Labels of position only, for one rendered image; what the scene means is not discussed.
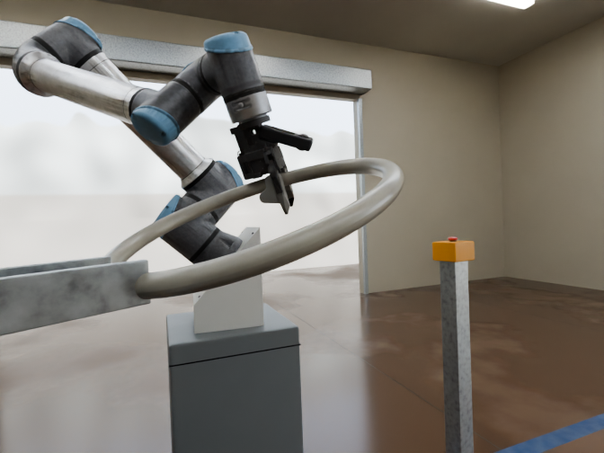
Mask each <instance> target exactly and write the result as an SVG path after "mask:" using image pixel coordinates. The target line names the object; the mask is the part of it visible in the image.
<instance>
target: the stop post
mask: <svg viewBox="0 0 604 453"><path fill-rule="evenodd" d="M432 259H433V260H434V261H440V299H441V326H442V353H443V381H444V408H445V435H446V453H474V437H473V409H472V381H471V353H470V324H469V296H468V268H467V261H473V260H474V259H475V243H474V242H473V241H457V240H449V241H439V242H432Z"/></svg>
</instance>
